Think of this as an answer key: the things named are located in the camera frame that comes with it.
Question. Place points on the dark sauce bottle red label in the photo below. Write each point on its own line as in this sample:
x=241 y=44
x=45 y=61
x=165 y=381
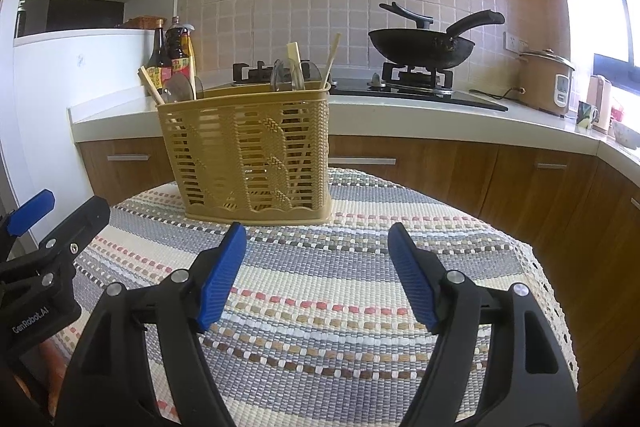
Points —
x=175 y=47

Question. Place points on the dark printed mug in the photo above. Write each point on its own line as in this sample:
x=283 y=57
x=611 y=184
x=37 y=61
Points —
x=586 y=114

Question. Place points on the kitchen window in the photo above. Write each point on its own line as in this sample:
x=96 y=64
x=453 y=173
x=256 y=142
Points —
x=590 y=7

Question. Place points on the person's left hand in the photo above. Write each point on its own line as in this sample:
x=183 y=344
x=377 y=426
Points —
x=50 y=364

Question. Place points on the dark sauce bottle yellow label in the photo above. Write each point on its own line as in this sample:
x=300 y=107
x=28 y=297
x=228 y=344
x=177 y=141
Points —
x=159 y=57

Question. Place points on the beige rice cooker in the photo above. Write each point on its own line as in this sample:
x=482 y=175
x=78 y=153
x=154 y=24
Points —
x=542 y=82

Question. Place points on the black wok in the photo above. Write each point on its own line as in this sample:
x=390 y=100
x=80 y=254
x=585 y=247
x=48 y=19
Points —
x=420 y=47

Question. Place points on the white kitchen countertop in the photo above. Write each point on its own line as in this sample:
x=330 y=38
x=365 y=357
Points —
x=450 y=119

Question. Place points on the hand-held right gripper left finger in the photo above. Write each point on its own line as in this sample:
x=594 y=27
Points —
x=220 y=282

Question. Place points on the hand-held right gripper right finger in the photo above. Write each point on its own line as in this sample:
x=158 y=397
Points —
x=412 y=277

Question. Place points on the yellow oil bottle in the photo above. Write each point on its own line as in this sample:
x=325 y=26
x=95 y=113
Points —
x=189 y=57

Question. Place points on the wooden chopstick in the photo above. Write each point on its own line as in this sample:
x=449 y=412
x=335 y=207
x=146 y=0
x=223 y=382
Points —
x=331 y=57
x=298 y=64
x=150 y=84

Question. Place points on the tan plastic utensil basket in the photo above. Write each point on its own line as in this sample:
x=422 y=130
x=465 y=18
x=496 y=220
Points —
x=225 y=147

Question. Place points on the clear plastic spoon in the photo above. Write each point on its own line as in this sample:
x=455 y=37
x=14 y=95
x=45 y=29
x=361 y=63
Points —
x=311 y=72
x=199 y=89
x=277 y=77
x=180 y=88

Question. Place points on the white bowl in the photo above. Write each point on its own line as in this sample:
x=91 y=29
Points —
x=627 y=136

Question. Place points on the woven wicker box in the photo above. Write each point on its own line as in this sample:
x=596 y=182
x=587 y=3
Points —
x=142 y=23

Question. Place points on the pink kettle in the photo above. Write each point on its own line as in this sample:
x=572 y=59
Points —
x=601 y=102

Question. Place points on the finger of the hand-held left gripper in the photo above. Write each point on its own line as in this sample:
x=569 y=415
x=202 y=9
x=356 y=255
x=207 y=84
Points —
x=32 y=212
x=80 y=227

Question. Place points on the black gas stove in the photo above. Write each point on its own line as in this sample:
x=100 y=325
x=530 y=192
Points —
x=400 y=89

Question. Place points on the white wall outlet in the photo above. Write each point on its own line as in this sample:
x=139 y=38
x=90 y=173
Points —
x=516 y=42

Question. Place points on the striped woven tablecloth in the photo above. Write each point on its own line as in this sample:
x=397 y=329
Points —
x=325 y=287

